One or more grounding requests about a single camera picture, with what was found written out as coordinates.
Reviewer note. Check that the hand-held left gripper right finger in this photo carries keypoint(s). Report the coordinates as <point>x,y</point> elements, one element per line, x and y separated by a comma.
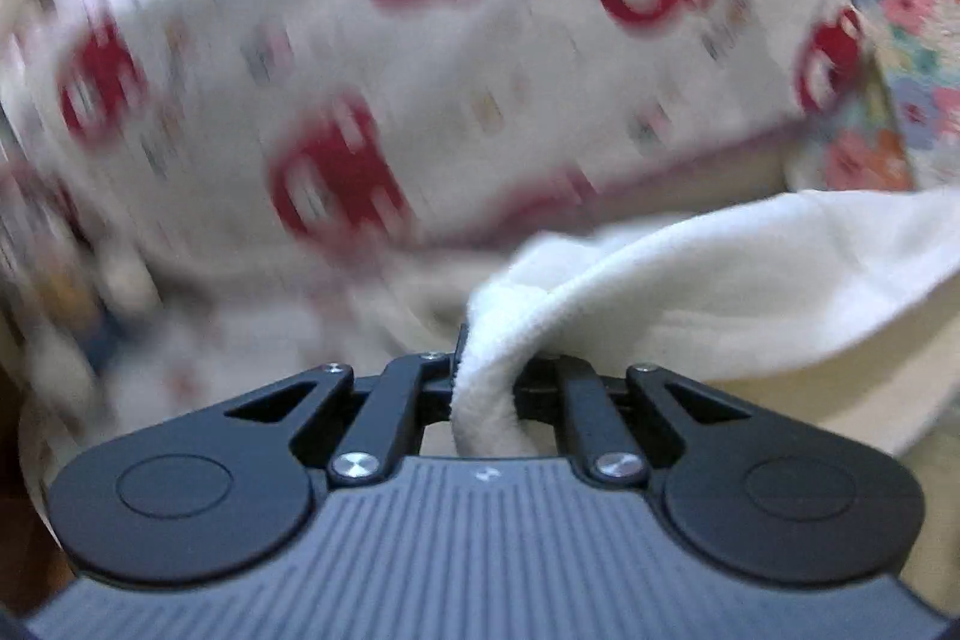
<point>579,385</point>

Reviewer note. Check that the floral quilt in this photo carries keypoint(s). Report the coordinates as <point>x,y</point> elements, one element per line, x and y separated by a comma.
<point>907,3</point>

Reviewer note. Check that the red bear print blanket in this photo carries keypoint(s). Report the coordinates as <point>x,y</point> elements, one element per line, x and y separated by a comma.
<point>465,108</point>

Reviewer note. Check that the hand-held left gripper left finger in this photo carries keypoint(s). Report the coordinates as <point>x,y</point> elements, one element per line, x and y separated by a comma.
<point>417,380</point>

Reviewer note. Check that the tan bed board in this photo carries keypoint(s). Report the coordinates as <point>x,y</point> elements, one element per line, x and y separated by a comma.
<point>697,175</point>

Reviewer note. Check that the white fleece sweater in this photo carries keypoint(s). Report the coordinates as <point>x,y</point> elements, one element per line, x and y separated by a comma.
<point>712,295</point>

